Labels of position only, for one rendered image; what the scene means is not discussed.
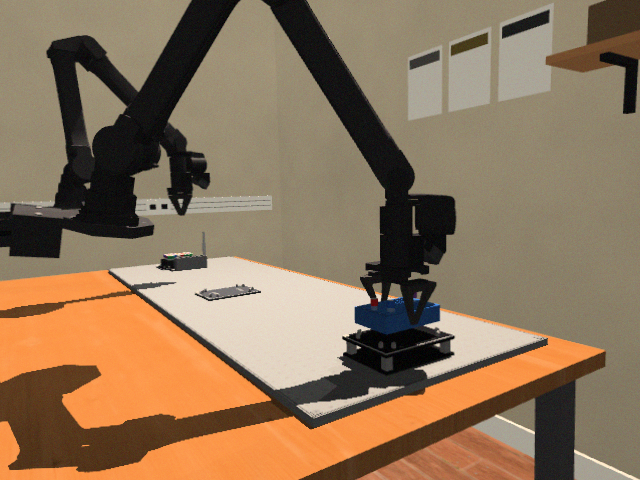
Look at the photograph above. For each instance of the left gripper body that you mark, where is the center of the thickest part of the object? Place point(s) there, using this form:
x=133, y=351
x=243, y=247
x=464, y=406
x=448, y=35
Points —
x=176, y=181

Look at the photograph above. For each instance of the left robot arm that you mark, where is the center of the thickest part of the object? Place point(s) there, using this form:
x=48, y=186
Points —
x=62, y=55

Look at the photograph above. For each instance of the white perforated base plate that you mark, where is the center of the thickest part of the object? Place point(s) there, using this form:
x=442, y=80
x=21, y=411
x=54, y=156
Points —
x=288, y=338

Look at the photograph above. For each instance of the blue grid rack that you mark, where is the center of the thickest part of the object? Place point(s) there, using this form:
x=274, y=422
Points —
x=381, y=322

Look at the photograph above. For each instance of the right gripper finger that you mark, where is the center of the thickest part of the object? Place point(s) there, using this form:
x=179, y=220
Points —
x=369, y=280
x=408, y=293

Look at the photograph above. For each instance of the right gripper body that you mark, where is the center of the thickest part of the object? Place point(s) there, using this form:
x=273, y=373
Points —
x=394, y=262

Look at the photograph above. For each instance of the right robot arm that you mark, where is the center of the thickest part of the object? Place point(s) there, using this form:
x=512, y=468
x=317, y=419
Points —
x=129, y=144

